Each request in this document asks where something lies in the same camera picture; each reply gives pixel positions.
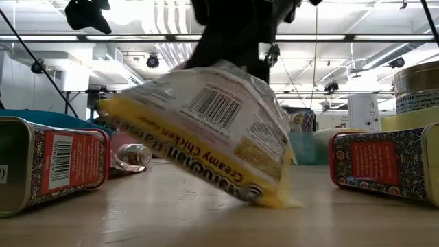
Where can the patterned red-lidded tin with barcode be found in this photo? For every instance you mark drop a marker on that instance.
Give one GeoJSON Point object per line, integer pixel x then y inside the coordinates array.
{"type": "Point", "coordinates": [75, 161]}

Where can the white square pillar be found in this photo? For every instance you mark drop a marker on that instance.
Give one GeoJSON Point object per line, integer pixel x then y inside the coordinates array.
{"type": "Point", "coordinates": [363, 113]}

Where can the round silver can white label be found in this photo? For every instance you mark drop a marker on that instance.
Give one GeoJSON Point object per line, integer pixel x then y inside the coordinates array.
{"type": "Point", "coordinates": [418, 82]}

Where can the small glass spice jar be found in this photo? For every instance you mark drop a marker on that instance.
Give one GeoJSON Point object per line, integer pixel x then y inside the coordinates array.
{"type": "Point", "coordinates": [135, 154]}

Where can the yellow Maruchan ramen pack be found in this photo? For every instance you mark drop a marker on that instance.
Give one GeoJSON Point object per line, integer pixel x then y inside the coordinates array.
{"type": "Point", "coordinates": [205, 130]}

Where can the distant black rig frame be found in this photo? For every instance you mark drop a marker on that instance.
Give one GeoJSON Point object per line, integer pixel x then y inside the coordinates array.
{"type": "Point", "coordinates": [92, 91]}

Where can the colourful snack pack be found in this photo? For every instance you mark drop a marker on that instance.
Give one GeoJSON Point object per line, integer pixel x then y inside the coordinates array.
{"type": "Point", "coordinates": [303, 121]}

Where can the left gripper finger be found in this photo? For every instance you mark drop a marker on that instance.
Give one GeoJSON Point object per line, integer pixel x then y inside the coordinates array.
{"type": "Point", "coordinates": [87, 13]}

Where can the green plastic bin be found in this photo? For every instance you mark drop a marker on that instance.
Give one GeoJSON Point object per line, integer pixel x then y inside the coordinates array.
{"type": "Point", "coordinates": [307, 149]}

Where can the pink plastic bowl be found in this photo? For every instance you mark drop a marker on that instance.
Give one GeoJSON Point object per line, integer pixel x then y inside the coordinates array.
{"type": "Point", "coordinates": [118, 140]}

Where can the yellow plastic tray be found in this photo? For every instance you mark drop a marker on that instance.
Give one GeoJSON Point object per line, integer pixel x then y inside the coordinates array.
{"type": "Point", "coordinates": [408, 120]}

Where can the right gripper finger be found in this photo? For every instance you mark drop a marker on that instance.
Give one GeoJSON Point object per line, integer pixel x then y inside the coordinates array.
{"type": "Point", "coordinates": [223, 51]}
{"type": "Point", "coordinates": [260, 58]}

